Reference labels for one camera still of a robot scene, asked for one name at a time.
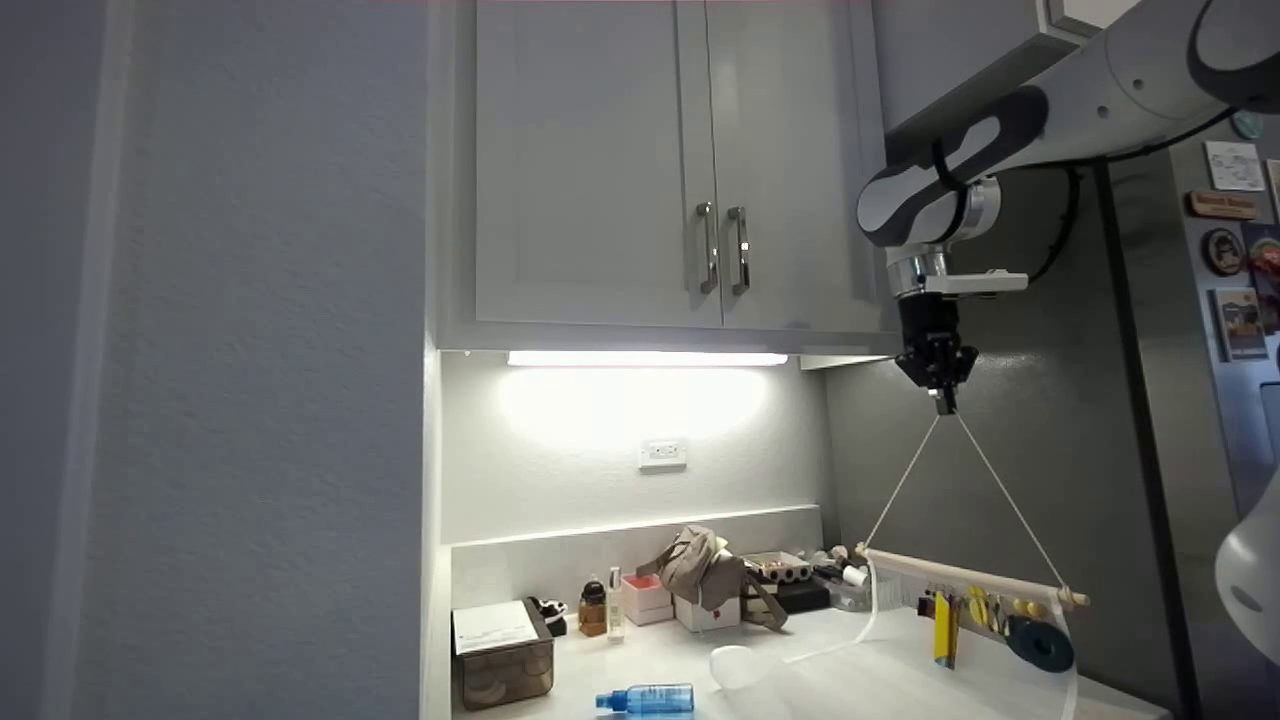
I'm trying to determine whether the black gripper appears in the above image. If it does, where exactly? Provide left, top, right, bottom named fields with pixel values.
left=893, top=291, right=980, bottom=417

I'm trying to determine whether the dark blue round ornament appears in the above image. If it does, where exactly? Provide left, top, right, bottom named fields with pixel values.
left=1004, top=612, right=1079, bottom=676

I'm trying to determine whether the grey stainless refrigerator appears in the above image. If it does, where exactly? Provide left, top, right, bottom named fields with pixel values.
left=880, top=22, right=1280, bottom=720

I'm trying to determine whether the grey tray with small items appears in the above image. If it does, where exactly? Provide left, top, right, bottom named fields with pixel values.
left=826, top=540, right=880, bottom=612

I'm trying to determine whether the dark rack with items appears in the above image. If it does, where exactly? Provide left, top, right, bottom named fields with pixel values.
left=746, top=546, right=836, bottom=615

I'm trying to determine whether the white cabinet door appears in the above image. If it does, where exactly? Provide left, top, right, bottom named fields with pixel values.
left=704, top=0, right=893, bottom=337
left=471, top=0, right=712, bottom=332

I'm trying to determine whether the printed cardboard box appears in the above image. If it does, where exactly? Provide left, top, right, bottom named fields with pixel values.
left=737, top=575, right=791, bottom=636

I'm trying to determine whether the crumpled beige cloth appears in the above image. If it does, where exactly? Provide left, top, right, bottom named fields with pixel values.
left=637, top=523, right=754, bottom=612

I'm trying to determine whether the under-cabinet light strip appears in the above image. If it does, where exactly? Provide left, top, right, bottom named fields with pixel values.
left=504, top=346, right=791, bottom=370

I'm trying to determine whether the photo fridge magnet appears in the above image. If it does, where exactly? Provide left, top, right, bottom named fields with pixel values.
left=1207, top=282, right=1274, bottom=365

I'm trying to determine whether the round dark fridge magnet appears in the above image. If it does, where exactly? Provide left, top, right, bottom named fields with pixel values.
left=1201, top=224, right=1253, bottom=281

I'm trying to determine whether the plain white box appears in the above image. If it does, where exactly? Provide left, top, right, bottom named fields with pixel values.
left=673, top=591, right=746, bottom=633

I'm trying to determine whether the orange strip fridge magnet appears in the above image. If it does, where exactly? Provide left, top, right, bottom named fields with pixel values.
left=1184, top=191, right=1270, bottom=224

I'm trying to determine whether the red fridge magnet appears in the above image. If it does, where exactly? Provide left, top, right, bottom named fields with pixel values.
left=1245, top=224, right=1280, bottom=282

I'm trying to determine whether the pink and white box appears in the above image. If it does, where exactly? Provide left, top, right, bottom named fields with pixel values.
left=621, top=572, right=678, bottom=633

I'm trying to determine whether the white rectangular fridge magnet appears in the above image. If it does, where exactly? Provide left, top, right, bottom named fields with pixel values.
left=1201, top=140, right=1270, bottom=197

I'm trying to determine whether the white framed panel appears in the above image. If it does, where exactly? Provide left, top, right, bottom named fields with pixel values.
left=1037, top=0, right=1153, bottom=39

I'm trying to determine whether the amber glass bottle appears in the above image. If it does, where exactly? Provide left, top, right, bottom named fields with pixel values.
left=575, top=575, right=611, bottom=639

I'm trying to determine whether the blue plastic bottle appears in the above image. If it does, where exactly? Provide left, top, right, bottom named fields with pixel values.
left=593, top=680, right=700, bottom=720

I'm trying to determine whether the small black object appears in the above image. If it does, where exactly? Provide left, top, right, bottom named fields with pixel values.
left=522, top=591, right=574, bottom=639

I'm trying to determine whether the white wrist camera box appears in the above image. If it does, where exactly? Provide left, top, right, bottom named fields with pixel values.
left=918, top=269, right=1034, bottom=294

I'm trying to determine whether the silver cabinet handle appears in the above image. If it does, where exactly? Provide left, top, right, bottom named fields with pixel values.
left=721, top=204, right=758, bottom=298
left=688, top=199, right=721, bottom=298

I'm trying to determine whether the white wall outlet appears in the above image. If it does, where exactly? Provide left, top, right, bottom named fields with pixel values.
left=637, top=434, right=693, bottom=477

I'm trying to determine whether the white wall cabinet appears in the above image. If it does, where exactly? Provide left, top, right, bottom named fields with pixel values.
left=426, top=0, right=905, bottom=354

